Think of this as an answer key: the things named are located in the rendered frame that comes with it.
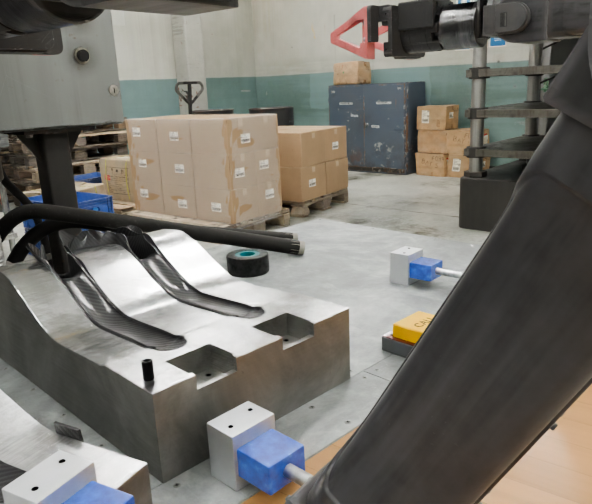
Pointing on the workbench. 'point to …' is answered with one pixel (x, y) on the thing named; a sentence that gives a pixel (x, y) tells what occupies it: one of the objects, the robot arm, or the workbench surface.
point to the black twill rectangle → (68, 431)
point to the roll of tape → (247, 262)
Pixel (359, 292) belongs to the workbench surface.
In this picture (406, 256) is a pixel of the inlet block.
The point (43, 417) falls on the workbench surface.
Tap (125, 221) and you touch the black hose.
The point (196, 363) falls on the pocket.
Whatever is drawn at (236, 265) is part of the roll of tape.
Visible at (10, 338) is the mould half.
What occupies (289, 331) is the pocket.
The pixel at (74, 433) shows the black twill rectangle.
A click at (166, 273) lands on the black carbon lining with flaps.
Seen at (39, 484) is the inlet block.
